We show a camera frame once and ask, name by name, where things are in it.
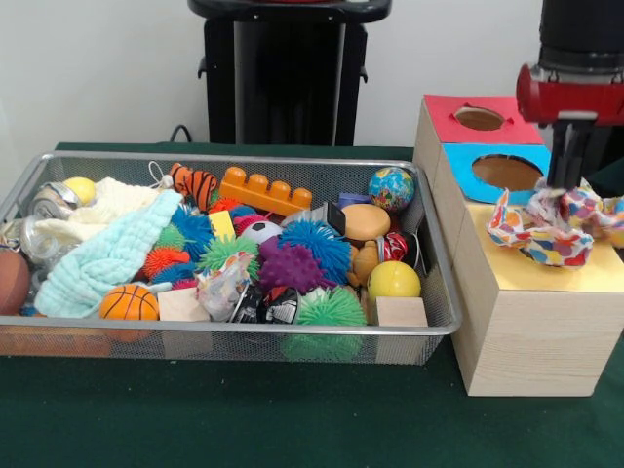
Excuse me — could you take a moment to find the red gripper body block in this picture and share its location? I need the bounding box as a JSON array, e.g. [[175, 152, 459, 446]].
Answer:
[[515, 62, 624, 129]]

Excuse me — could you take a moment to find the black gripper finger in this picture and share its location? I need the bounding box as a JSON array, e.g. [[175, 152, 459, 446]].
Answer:
[[568, 121, 595, 190], [547, 124, 569, 189]]

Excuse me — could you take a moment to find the wooden box with three holes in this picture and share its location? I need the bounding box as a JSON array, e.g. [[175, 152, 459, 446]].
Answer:
[[412, 94, 624, 399]]

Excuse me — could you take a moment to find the shallow mesh toy bin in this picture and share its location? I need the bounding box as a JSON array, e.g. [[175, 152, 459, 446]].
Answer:
[[0, 150, 463, 366]]

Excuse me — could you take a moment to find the black upright bar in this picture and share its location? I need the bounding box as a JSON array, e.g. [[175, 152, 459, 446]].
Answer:
[[587, 122, 624, 179]]

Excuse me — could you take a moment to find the green cloth side table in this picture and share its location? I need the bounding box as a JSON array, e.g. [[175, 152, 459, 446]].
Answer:
[[587, 158, 624, 215]]

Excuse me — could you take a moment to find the globe print ball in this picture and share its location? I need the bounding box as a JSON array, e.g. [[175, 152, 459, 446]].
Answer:
[[368, 166, 415, 212]]

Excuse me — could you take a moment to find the smooth yellow ball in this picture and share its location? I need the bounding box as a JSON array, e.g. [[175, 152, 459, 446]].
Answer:
[[368, 260, 422, 303]]

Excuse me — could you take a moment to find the purple spiky ball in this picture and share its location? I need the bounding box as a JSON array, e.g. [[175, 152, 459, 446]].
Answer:
[[256, 237, 327, 295]]

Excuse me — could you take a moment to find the dark green tablecloth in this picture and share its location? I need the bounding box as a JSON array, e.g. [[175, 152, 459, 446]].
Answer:
[[0, 140, 624, 468]]

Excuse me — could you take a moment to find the cream knitted cloth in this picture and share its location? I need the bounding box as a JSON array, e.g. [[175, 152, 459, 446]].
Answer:
[[33, 175, 162, 245]]

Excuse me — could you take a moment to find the orange toy basketball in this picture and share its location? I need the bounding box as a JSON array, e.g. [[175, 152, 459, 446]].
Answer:
[[98, 284, 161, 322]]

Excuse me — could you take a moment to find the light blue cloth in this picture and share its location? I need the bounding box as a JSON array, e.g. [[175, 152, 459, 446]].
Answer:
[[32, 188, 184, 319]]

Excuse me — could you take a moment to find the brown toy football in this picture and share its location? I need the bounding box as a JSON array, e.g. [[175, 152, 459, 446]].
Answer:
[[0, 250, 33, 317]]

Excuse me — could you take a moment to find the blue stringy ball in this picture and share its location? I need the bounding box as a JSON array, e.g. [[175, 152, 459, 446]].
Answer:
[[278, 218, 355, 287]]

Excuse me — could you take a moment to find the green stringy ball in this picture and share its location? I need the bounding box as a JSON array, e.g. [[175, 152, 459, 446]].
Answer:
[[294, 286, 369, 327], [197, 236, 261, 274]]

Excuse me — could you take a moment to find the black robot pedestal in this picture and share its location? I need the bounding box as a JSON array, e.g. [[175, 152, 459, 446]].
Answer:
[[187, 0, 394, 146]]

